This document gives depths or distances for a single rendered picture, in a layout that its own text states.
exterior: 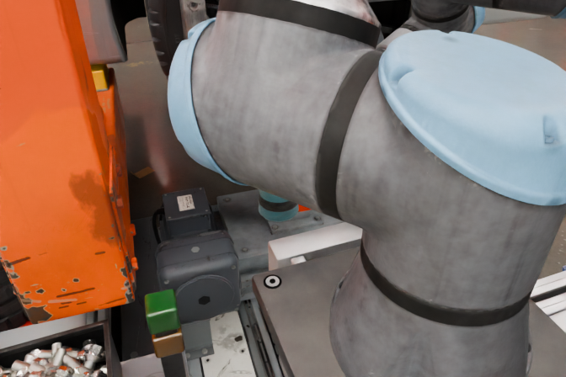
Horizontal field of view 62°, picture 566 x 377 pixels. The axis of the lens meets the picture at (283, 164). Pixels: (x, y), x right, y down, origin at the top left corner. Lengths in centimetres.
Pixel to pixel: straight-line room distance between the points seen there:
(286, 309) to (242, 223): 101
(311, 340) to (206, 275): 67
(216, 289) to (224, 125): 79
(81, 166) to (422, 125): 52
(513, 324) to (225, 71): 24
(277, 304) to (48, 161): 38
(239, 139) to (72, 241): 49
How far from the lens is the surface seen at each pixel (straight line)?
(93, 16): 114
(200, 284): 106
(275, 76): 29
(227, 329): 135
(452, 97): 24
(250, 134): 30
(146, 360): 86
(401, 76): 26
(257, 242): 135
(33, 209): 72
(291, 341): 40
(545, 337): 45
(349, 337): 36
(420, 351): 34
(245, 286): 135
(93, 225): 73
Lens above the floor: 114
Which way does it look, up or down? 33 degrees down
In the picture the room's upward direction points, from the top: straight up
